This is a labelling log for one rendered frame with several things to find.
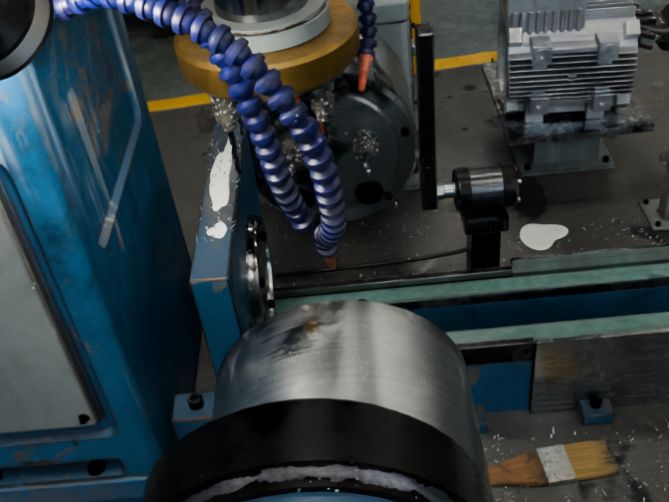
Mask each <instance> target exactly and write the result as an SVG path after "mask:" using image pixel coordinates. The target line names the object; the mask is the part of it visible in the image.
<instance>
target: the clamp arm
mask: <svg viewBox="0 0 669 502"><path fill-rule="evenodd" d="M414 33H415V39H411V40H410V50H411V54H412V56H415V61H416V88H417V115H418V142H419V149H417V150H414V153H415V161H416V165H419V169H420V197H421V203H422V208H423V210H424V211H426V210H436V209H437V202H438V200H443V199H444V198H438V195H439V197H441V196H443V195H444V193H443V191H441V192H438V190H439V189H443V186H442V185H437V184H442V183H437V157H436V108H435V59H434V33H433V29H432V26H431V24H430V23H425V24H416V25H415V26H414Z"/></svg>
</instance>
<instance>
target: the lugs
mask: <svg viewBox="0 0 669 502"><path fill-rule="evenodd" d="M622 27H623V39H624V40H627V39H637V38H638V37H639V36H640V34H641V30H640V20H639V19H634V20H626V21H625V22H624V23H623V25H622ZM507 42H508V47H521V46H522V44H523V29H522V27H518V28H509V29H508V32H507ZM629 104H630V96H629V94H628V95H614V97H613V107H614V108H626V107H627V106H628V105H629ZM504 111H505V115H511V114H517V113H518V111H519V101H510V102H509V100H505V102H504Z"/></svg>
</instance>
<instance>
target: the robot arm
mask: <svg viewBox="0 0 669 502"><path fill-rule="evenodd" d="M634 6H635V7H636V8H635V16H636V19H639V20H640V30H641V34H640V36H639V37H638V47H640V48H643V49H646V50H652V47H653V44H654V43H657V45H658V47H659V49H660V50H662V51H669V4H667V5H666V6H665V7H664V8H663V10H661V11H660V12H657V11H653V10H649V9H643V10H640V9H638V6H639V3H637V2H635V3H634Z"/></svg>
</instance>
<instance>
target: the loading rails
mask: <svg viewBox="0 0 669 502"><path fill-rule="evenodd" d="M274 299H275V303H276V308H275V311H274V315H276V314H279V313H281V312H284V311H287V310H290V309H293V308H296V307H300V306H303V305H307V304H312V303H318V302H326V301H338V300H359V299H364V300H366V301H368V302H376V303H381V304H386V305H390V306H394V307H398V308H401V309H404V310H407V311H409V312H412V313H414V314H416V315H419V316H421V317H423V318H424V319H426V320H428V321H430V322H431V323H433V324H434V325H436V326H437V327H438V328H440V329H441V330H442V331H443V332H444V333H446V334H447V335H448V336H449V337H450V338H451V340H452V341H453V342H454V343H455V344H456V346H457V347H458V349H459V351H460V352H461V354H462V356H463V358H464V361H465V364H466V368H467V372H468V377H469V382H470V386H471V391H472V395H473V400H474V405H475V409H476V414H477V419H478V424H479V429H480V433H481V434H482V433H487V431H488V422H487V417H486V413H489V412H500V411H512V410H523V409H530V413H531V414H540V413H552V412H563V411H575V410H577V411H578V414H579V417H580V420H581V423H582V424H583V425H586V424H598V423H610V422H612V421H613V418H614V411H613V407H621V406H631V405H643V404H655V403H666V402H669V243H663V244H652V245H642V246H631V247H621V248H610V249H599V250H589V251H578V252H567V253H557V254H547V255H536V256H526V257H515V258H511V266H501V267H490V268H480V269H469V270H458V271H448V272H437V273H426V274H416V275H405V276H394V277H384V278H373V279H362V280H352V281H341V282H330V283H320V284H310V285H299V286H289V287H278V288H274Z"/></svg>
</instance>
